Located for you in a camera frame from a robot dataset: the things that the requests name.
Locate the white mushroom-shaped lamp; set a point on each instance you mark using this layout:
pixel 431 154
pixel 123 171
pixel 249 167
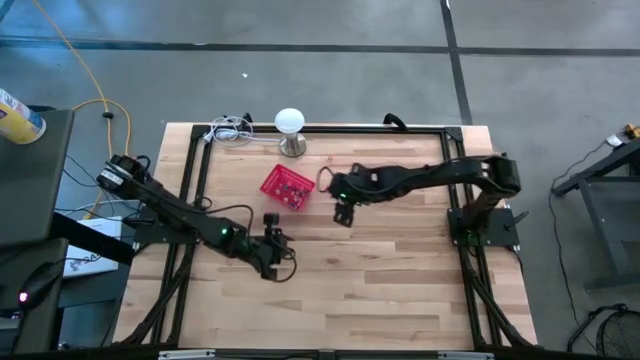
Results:
pixel 289 120

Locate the red plastic basket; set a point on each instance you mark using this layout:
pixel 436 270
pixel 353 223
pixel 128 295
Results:
pixel 280 182

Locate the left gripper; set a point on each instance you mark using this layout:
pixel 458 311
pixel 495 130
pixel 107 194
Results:
pixel 267 252

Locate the black computer mouse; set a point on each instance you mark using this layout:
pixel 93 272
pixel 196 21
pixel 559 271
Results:
pixel 37 287

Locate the white paper box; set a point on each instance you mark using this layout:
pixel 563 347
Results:
pixel 95 260

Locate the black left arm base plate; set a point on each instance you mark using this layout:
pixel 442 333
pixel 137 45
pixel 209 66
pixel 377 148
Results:
pixel 150 232

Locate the yellow white wipes canister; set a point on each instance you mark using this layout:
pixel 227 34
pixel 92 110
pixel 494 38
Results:
pixel 20 122

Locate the black metal stand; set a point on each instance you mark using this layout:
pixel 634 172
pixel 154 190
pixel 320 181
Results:
pixel 600 167

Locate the black side desk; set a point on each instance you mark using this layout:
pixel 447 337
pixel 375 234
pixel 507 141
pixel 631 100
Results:
pixel 30 180

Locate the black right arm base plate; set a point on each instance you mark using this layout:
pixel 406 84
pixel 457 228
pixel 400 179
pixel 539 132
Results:
pixel 500 235

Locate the silver bracket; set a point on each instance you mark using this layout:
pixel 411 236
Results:
pixel 465 355
pixel 186 354

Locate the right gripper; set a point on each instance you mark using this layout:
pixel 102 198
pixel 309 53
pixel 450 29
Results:
pixel 345 190

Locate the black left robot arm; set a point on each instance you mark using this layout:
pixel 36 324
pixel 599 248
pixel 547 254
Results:
pixel 170 210

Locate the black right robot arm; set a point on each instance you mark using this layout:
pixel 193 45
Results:
pixel 425 175

